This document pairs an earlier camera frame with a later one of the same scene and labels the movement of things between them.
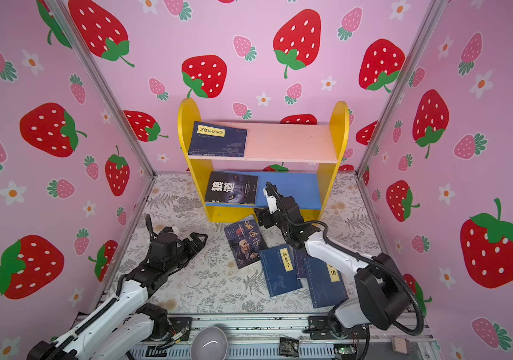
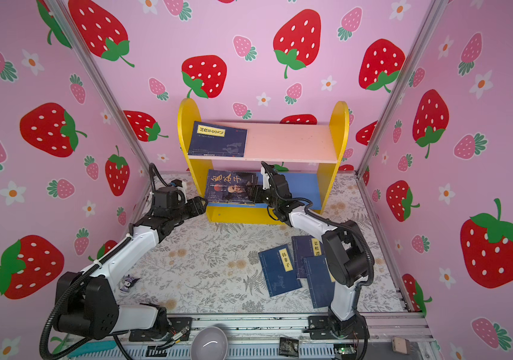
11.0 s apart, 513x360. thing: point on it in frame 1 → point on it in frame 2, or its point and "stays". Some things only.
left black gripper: (199, 244) → (196, 206)
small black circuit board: (289, 346) stays
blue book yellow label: (325, 282) stays
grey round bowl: (210, 343) stays
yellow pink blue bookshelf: (231, 166) stays
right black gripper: (263, 214) → (257, 190)
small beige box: (400, 345) stays
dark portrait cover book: (246, 241) → (230, 187)
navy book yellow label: (215, 140) stays
